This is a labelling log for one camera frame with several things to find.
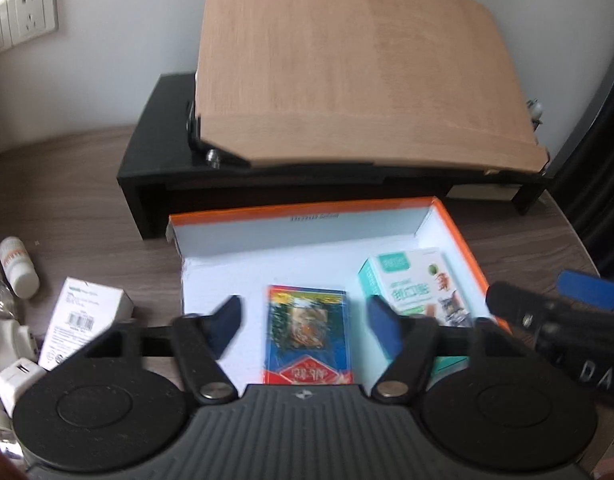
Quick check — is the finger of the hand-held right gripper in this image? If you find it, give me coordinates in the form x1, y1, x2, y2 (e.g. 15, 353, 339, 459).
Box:
558, 269, 614, 312
486, 281, 578, 342

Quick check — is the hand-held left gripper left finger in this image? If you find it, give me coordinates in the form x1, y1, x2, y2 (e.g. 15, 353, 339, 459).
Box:
62, 296, 245, 406

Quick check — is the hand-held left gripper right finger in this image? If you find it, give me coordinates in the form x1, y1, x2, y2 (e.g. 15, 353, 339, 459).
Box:
368, 295, 538, 406

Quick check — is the orange-rimmed white cardboard box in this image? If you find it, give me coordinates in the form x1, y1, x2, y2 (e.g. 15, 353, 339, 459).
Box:
166, 196, 510, 387

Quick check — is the white box with barcode label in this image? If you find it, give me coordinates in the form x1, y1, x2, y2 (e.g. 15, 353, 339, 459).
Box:
37, 276, 135, 372

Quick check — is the white cube charger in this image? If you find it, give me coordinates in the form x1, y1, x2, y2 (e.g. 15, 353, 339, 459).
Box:
0, 357, 48, 418

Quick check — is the teal and white small box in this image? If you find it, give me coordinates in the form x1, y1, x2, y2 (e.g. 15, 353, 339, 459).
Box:
358, 247, 475, 376

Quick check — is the red and blue card box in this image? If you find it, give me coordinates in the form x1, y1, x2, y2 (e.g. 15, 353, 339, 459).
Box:
261, 285, 358, 386

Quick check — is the brown cardboard box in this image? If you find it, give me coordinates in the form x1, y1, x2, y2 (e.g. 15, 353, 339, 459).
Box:
582, 402, 614, 480

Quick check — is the dark cloth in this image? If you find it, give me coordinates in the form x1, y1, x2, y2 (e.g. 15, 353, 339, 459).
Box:
546, 20, 614, 281

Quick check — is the black desk riser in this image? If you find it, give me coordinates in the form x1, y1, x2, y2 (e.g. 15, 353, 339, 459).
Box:
117, 72, 558, 241

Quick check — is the white bottle with orange label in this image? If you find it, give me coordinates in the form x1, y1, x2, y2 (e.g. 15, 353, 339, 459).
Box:
0, 237, 40, 300

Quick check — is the white rounded plug adapter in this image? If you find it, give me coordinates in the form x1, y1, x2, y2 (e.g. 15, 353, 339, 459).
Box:
0, 312, 38, 378

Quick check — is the tilted wooden board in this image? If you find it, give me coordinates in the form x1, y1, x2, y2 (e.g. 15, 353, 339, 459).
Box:
194, 0, 550, 176

